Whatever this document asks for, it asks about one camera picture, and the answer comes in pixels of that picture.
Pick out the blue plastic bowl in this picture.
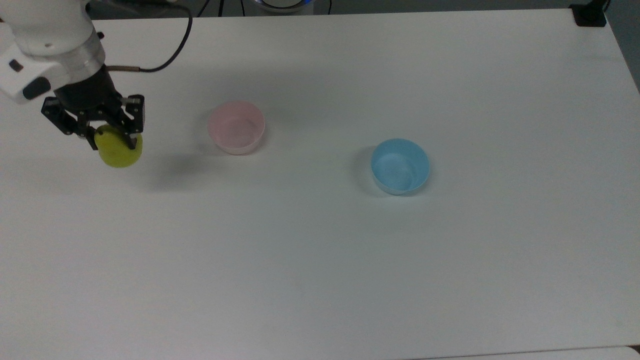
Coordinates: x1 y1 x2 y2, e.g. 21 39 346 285
370 138 431 196

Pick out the black table clamp mount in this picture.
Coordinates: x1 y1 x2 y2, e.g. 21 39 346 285
569 0 612 28

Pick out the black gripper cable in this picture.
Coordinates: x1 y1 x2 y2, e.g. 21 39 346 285
90 0 194 74

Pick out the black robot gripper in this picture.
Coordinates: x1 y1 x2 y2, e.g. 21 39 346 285
40 64 146 151

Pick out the green pear with brown stem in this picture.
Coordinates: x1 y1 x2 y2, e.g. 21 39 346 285
94 124 144 169

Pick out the pink plastic bowl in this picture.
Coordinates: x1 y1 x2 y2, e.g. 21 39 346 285
207 101 267 156

